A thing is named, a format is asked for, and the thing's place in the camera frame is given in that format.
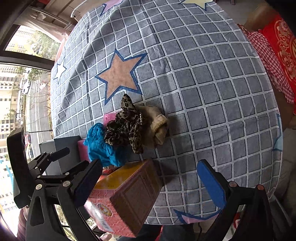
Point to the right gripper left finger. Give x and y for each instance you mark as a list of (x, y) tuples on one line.
[(74, 194)]

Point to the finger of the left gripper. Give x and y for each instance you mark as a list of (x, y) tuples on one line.
[(23, 181)]

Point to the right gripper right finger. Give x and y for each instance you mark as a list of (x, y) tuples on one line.
[(226, 197)]

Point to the blue cloth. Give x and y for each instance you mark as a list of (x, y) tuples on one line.
[(98, 149)]

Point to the beige knitted sock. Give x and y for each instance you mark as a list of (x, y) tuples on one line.
[(154, 126)]

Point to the pink sponge block near box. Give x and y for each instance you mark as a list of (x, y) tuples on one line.
[(83, 151)]

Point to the red yellow cardboard box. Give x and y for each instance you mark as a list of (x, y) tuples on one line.
[(121, 202)]

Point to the leopard print scrunchie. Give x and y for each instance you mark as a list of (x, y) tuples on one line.
[(126, 128)]

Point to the red white checked cloth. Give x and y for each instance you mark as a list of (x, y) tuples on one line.
[(270, 63)]

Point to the grey checked star tablecloth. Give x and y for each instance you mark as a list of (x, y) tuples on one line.
[(195, 65)]

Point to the red embroidered cushion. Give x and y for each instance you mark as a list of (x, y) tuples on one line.
[(282, 41)]

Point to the brown wooden chair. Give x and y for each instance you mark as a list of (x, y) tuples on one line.
[(255, 22)]

